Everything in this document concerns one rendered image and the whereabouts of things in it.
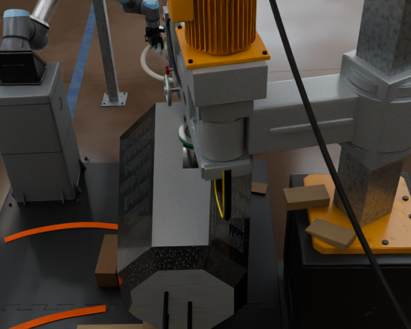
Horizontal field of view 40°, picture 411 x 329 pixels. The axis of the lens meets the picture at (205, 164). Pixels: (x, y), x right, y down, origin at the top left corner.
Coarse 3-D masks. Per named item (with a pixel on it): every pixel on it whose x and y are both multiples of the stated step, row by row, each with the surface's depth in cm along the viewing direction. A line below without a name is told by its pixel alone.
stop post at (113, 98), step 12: (96, 0) 420; (96, 12) 426; (108, 24) 439; (108, 36) 439; (108, 48) 445; (108, 60) 452; (108, 72) 459; (108, 84) 466; (108, 96) 474; (120, 96) 483
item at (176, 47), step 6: (168, 12) 258; (174, 24) 250; (174, 30) 252; (174, 36) 253; (174, 42) 256; (174, 48) 257; (180, 48) 258; (174, 54) 260; (174, 72) 271; (174, 78) 276; (174, 84) 281; (180, 96) 274
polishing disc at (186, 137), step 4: (184, 124) 306; (180, 128) 303; (184, 128) 303; (188, 128) 303; (180, 132) 301; (184, 132) 301; (188, 132) 300; (180, 136) 298; (184, 136) 298; (188, 136) 297; (184, 140) 296; (188, 140) 295
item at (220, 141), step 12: (228, 120) 207; (240, 120) 209; (204, 132) 212; (216, 132) 209; (228, 132) 209; (240, 132) 212; (204, 144) 216; (216, 144) 213; (228, 144) 213; (240, 144) 216; (204, 156) 220; (216, 156) 217; (228, 156) 217
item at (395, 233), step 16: (320, 176) 281; (400, 192) 270; (320, 208) 264; (336, 208) 263; (400, 208) 262; (336, 224) 256; (368, 224) 255; (384, 224) 255; (400, 224) 255; (320, 240) 249; (368, 240) 248; (384, 240) 246; (400, 240) 247
